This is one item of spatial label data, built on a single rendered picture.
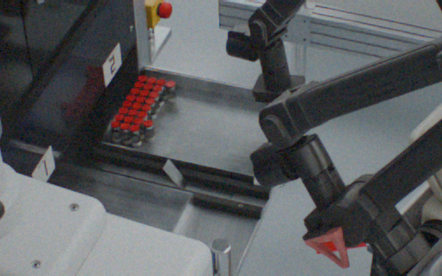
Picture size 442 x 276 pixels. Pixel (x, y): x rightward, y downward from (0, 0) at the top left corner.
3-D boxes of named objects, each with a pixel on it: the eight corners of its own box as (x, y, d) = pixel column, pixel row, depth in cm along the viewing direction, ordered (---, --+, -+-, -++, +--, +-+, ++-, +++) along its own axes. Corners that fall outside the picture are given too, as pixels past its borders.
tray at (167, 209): (-7, 253, 202) (-11, 242, 200) (46, 168, 220) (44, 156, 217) (147, 299, 193) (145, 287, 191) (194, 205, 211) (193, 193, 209)
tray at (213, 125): (102, 154, 223) (100, 142, 220) (146, 79, 240) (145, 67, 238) (254, 188, 214) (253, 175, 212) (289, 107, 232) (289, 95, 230)
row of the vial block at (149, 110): (129, 146, 224) (127, 130, 221) (160, 93, 236) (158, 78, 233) (139, 148, 223) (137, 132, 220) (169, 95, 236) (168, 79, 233)
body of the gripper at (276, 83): (261, 79, 225) (255, 51, 221) (306, 82, 222) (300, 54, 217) (252, 99, 221) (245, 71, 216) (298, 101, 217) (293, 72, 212)
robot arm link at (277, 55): (272, 50, 210) (287, 35, 213) (245, 43, 214) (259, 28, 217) (278, 77, 214) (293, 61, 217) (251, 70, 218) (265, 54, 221)
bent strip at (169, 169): (164, 189, 215) (162, 168, 211) (169, 178, 217) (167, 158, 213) (229, 203, 211) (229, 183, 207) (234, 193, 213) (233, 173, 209)
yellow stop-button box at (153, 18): (126, 25, 243) (124, 1, 238) (138, 8, 248) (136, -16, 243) (155, 30, 241) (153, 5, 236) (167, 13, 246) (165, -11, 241)
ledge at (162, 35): (100, 55, 251) (99, 50, 250) (120, 24, 260) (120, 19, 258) (152, 65, 247) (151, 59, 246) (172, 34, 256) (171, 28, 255)
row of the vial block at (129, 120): (120, 143, 224) (118, 127, 221) (150, 92, 237) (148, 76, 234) (129, 146, 224) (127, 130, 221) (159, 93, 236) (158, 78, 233)
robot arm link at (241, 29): (262, 24, 206) (286, 8, 212) (216, 13, 213) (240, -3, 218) (266, 76, 212) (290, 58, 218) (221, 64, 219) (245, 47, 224)
